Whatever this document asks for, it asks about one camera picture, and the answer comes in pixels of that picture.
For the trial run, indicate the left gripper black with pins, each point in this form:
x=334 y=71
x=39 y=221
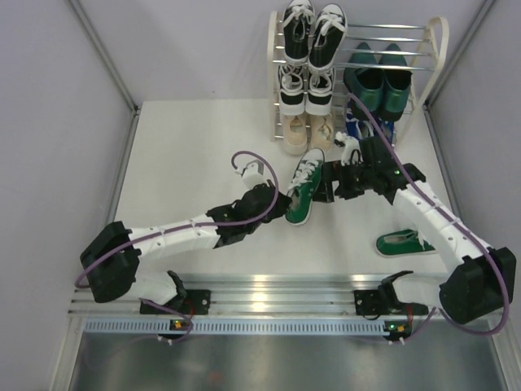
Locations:
x=281 y=207

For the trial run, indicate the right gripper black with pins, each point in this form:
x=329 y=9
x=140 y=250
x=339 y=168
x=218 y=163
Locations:
x=334 y=171

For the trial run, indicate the green sneaker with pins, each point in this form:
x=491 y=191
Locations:
x=303 y=185
x=402 y=243

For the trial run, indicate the blue sneaker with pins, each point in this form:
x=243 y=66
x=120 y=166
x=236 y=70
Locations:
x=389 y=130
x=356 y=128

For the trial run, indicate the beige lace sneaker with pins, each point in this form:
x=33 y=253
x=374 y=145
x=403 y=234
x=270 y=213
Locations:
x=295 y=134
x=322 y=133

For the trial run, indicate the black white sneaker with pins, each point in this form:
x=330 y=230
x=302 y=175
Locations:
x=320 y=92
x=290 y=82

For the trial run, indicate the dark green leather shoe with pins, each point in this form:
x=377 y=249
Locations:
x=396 y=84
x=365 y=82

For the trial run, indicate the black low sneaker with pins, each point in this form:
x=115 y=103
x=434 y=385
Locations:
x=330 y=29
x=297 y=21

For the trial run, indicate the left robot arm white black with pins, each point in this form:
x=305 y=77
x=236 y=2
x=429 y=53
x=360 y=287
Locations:
x=112 y=261

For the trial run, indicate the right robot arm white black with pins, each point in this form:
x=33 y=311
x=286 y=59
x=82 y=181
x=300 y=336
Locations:
x=479 y=279

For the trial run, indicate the cream metal shoe shelf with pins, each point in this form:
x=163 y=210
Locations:
x=424 y=47

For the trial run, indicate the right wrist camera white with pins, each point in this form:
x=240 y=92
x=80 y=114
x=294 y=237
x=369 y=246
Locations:
x=349 y=145

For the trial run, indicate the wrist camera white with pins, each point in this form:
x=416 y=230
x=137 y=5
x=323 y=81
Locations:
x=252 y=174
x=349 y=145

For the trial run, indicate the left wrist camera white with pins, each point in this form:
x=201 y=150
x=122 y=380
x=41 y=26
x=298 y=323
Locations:
x=252 y=174

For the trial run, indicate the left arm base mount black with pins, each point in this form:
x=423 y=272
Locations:
x=197 y=302

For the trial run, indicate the aluminium rail base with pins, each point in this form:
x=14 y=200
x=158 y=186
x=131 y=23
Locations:
x=281 y=296

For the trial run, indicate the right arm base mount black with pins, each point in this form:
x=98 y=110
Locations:
x=372 y=304

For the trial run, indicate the perforated cable duct grey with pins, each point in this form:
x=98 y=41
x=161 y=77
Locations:
x=286 y=327

